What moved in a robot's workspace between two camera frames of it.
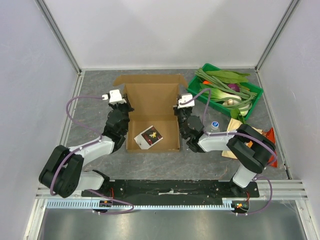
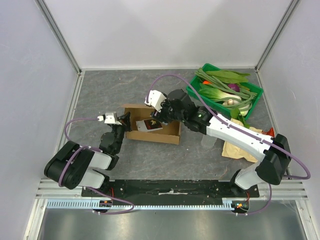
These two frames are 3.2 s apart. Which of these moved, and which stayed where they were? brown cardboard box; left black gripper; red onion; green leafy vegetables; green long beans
Moved: brown cardboard box; left black gripper
Stayed: green leafy vegetables; green long beans; red onion
